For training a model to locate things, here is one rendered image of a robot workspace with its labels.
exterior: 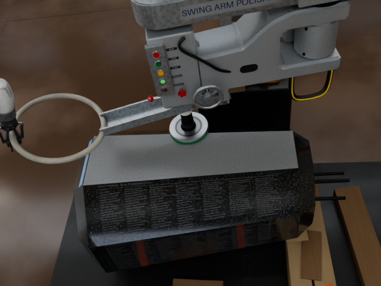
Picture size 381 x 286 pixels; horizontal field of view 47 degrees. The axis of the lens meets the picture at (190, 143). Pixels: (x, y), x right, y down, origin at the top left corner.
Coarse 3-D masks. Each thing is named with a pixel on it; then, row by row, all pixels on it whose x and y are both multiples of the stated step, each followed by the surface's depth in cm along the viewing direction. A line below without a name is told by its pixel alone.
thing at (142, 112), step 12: (216, 96) 215; (120, 108) 228; (132, 108) 229; (144, 108) 230; (156, 108) 227; (168, 108) 218; (180, 108) 218; (192, 108) 219; (108, 120) 232; (120, 120) 229; (132, 120) 220; (144, 120) 221; (108, 132) 225
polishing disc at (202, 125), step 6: (192, 114) 243; (198, 114) 242; (174, 120) 242; (180, 120) 241; (198, 120) 239; (204, 120) 239; (174, 126) 239; (180, 126) 238; (198, 126) 237; (204, 126) 236; (174, 132) 236; (180, 132) 236; (186, 132) 235; (192, 132) 234; (198, 132) 234; (204, 132) 233; (180, 138) 233; (186, 138) 232; (192, 138) 232; (198, 138) 232
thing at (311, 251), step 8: (304, 232) 258; (312, 232) 257; (320, 232) 257; (288, 240) 256; (296, 240) 255; (304, 240) 255; (312, 240) 254; (320, 240) 254; (304, 248) 252; (312, 248) 251; (320, 248) 251; (304, 256) 249; (312, 256) 248; (320, 256) 247; (304, 264) 246; (312, 264) 245; (320, 264) 244; (304, 272) 243; (312, 272) 242; (320, 272) 242; (320, 280) 239
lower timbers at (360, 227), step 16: (336, 192) 286; (352, 192) 285; (352, 208) 278; (352, 224) 271; (368, 224) 269; (352, 240) 264; (368, 240) 263; (352, 256) 265; (368, 256) 257; (288, 272) 256; (368, 272) 251
